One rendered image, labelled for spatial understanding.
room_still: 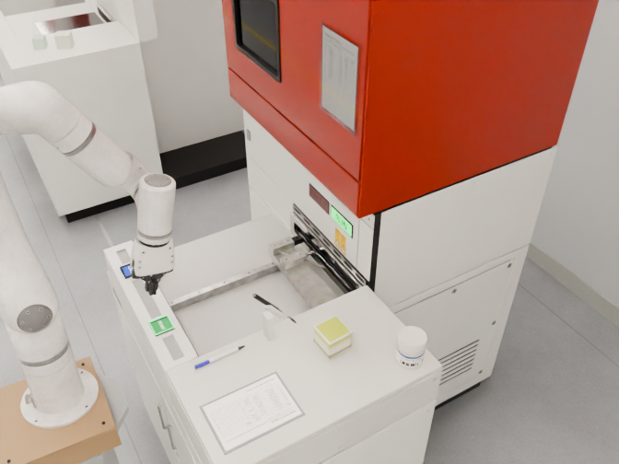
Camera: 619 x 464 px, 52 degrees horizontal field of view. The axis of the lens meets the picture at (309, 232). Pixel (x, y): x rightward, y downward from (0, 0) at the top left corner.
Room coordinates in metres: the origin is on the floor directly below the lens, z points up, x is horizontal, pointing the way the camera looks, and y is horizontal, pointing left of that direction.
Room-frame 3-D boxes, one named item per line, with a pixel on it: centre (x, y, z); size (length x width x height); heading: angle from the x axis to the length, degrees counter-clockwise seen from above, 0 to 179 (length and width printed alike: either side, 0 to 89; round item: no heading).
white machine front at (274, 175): (1.68, 0.03, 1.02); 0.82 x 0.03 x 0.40; 30
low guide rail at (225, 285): (1.47, 0.23, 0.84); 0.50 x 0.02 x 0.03; 120
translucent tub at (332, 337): (1.09, -0.06, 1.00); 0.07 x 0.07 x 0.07; 34
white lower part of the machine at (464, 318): (1.85, -0.27, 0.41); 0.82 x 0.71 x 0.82; 30
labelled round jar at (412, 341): (1.04, -0.26, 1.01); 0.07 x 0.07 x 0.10
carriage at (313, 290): (1.45, 0.01, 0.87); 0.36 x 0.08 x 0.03; 30
